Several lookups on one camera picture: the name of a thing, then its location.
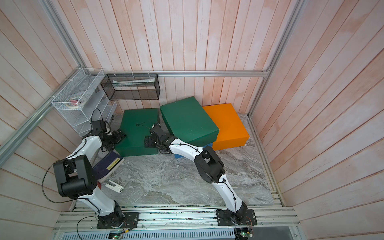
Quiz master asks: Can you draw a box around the small green shoebox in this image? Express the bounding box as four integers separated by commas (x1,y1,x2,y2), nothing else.
115,108,160,157

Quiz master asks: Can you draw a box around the blue shoebox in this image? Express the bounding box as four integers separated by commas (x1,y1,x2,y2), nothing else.
174,143,213,159

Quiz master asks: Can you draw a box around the large green shoebox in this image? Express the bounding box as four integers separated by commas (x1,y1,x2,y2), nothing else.
160,97,219,147

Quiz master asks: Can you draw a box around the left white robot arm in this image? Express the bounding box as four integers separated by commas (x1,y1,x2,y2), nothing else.
51,120,127,229

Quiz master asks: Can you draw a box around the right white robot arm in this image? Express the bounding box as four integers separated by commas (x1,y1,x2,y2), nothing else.
144,124,254,226

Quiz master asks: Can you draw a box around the dark blue book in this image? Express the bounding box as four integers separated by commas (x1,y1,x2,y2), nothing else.
93,152,125,183

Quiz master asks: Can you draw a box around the white small device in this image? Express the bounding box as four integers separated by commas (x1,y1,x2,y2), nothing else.
105,180,124,194

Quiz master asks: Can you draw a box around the black mesh basket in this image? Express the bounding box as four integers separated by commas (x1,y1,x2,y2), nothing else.
101,73,161,101

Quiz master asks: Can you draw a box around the tape roll on shelf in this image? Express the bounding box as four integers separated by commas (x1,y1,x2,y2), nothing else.
65,96,86,109

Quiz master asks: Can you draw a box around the paper in mesh basket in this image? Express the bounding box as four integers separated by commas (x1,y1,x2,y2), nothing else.
112,78,156,87

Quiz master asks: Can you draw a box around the orange shoebox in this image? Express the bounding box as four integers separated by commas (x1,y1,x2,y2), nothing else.
203,103,250,151

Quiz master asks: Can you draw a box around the white wire shelf rack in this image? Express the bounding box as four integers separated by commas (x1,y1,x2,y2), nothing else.
52,68,117,136

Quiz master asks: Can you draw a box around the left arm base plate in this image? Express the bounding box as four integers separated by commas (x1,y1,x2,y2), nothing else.
97,212,140,229

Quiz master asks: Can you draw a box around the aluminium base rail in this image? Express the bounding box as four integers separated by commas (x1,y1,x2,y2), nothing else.
53,203,306,240

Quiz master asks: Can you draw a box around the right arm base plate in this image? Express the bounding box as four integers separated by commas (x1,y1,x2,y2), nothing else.
215,209,258,226

